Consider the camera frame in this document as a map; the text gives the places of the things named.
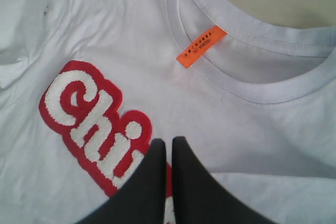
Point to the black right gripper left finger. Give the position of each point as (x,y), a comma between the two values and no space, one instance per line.
(142,198)

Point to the white t-shirt red print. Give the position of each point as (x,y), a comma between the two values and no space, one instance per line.
(86,85)

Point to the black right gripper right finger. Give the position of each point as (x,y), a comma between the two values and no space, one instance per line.
(198,197)

